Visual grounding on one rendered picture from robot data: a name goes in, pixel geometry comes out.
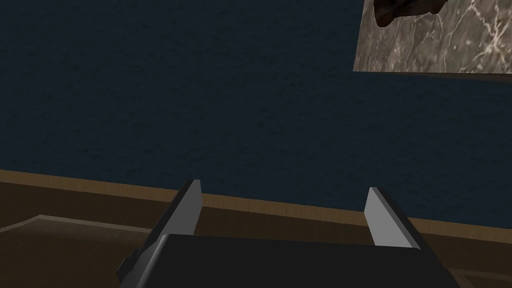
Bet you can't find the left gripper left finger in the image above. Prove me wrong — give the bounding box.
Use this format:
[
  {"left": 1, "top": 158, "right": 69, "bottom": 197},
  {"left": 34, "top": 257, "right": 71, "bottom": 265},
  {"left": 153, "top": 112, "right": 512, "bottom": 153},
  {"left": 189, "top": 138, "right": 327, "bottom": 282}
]
[{"left": 151, "top": 179, "right": 203, "bottom": 243}]

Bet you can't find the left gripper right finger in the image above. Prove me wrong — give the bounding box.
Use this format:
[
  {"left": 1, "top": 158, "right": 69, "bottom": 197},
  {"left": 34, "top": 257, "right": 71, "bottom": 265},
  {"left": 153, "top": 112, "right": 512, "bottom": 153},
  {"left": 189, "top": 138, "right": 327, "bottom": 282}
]
[{"left": 363, "top": 186, "right": 422, "bottom": 251}]

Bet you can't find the marble table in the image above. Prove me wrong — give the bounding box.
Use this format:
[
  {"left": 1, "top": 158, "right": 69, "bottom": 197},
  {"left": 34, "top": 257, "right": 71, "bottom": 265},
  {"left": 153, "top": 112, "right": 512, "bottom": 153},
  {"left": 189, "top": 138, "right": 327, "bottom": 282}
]
[{"left": 352, "top": 0, "right": 512, "bottom": 75}]

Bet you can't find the dark brown object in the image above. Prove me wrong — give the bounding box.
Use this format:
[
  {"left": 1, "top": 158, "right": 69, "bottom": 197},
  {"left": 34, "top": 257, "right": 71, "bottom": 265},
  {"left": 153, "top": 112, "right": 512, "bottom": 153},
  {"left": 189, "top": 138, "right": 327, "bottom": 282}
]
[{"left": 372, "top": 0, "right": 452, "bottom": 28}]

